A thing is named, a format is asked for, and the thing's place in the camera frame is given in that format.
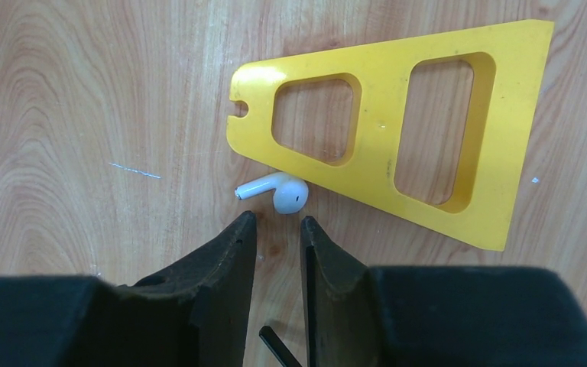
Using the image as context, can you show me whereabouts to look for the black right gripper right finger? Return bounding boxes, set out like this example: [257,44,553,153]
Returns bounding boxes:
[300,216,587,366]

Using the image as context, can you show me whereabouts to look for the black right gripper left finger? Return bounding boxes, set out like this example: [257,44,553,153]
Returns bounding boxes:
[0,211,257,366]

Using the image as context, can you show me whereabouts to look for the white earbud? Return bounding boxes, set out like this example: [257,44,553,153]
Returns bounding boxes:
[235,172,309,215]

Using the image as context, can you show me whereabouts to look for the black tripod mic stand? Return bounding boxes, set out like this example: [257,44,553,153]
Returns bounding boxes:
[258,325,301,367]

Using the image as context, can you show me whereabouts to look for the yellow triangular plastic piece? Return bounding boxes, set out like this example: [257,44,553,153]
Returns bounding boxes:
[226,19,554,251]

